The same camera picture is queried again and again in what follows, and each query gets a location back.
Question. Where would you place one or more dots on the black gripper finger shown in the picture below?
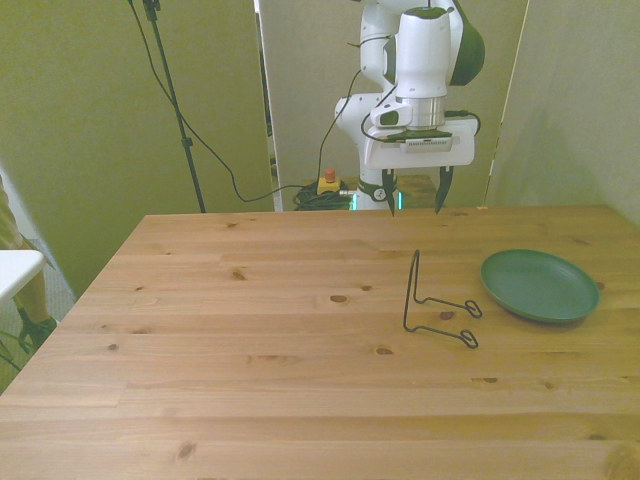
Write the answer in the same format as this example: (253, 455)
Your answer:
(444, 187)
(390, 192)

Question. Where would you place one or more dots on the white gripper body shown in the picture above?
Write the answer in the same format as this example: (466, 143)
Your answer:
(425, 160)

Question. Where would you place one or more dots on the dark green round plate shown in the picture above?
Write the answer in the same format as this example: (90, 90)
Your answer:
(540, 285)

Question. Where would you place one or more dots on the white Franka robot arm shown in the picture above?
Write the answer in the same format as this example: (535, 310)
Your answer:
(420, 50)

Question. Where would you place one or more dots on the yellow emergency stop box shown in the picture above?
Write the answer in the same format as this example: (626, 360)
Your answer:
(327, 186)

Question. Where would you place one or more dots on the grey partition panel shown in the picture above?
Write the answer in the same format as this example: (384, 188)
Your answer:
(90, 125)
(310, 75)
(575, 100)

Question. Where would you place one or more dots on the black tripod stand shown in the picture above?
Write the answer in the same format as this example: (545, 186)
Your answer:
(186, 142)

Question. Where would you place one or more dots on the white furniture edge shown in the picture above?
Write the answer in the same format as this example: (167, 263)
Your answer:
(17, 270)

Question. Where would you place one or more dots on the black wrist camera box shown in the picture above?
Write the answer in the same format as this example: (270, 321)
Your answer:
(425, 145)

